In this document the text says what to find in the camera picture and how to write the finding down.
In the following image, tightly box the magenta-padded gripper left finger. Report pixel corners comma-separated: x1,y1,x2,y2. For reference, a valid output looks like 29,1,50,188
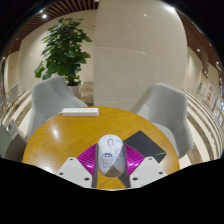
56,143,100,190

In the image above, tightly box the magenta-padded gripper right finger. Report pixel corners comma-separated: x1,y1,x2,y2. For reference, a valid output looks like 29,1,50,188
117,143,168,190

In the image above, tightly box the white printed computer mouse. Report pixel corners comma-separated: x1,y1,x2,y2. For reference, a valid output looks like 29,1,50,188
96,133,127,178

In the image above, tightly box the black mouse pad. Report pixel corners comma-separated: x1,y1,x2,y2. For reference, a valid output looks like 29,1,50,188
123,130,167,165

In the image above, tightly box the white power strip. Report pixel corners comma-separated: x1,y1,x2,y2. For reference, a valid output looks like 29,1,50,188
60,107,101,118

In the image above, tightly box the grey upholstered chair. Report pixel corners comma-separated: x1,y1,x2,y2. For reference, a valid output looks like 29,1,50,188
26,75,89,140
130,82,195,160
0,118,29,163

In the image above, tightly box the small grey chair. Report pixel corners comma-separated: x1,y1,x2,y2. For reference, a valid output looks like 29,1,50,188
6,82,20,105

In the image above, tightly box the green potted plant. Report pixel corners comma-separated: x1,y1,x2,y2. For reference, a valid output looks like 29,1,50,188
33,17,94,98

